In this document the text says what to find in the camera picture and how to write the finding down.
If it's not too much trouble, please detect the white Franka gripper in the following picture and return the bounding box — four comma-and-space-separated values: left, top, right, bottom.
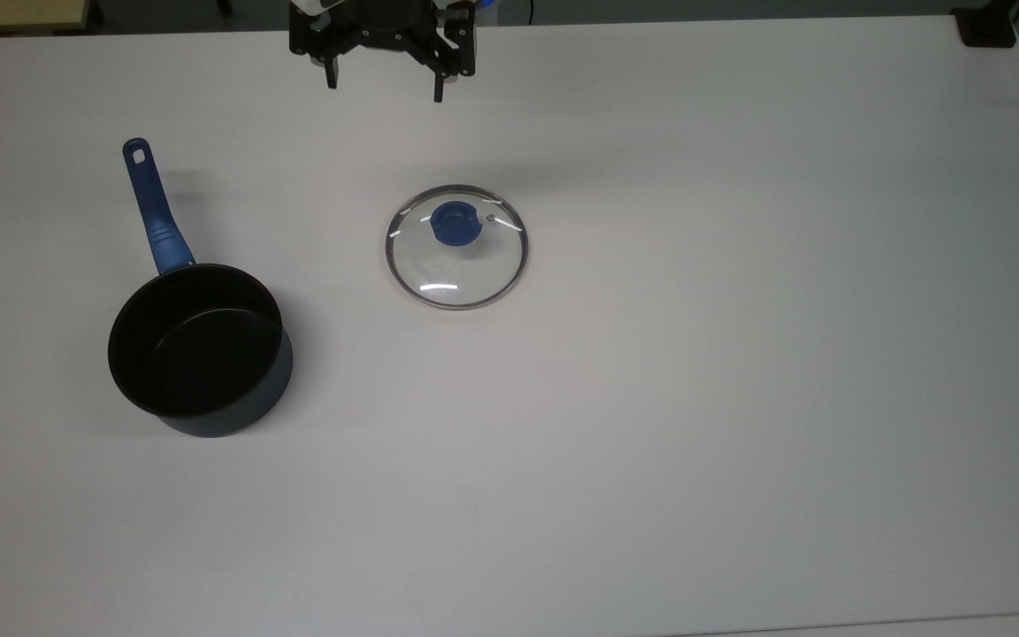
287, 0, 480, 104

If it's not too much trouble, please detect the glass lid with blue knob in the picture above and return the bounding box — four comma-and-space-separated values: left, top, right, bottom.
385, 183, 530, 311

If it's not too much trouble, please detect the light wooden furniture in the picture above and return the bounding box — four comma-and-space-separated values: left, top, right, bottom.
0, 0, 93, 37

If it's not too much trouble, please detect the black clamp box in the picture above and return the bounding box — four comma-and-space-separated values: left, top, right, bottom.
950, 0, 1019, 49

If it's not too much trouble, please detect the black saucepan with blue handle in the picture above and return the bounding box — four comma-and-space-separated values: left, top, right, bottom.
107, 137, 295, 439

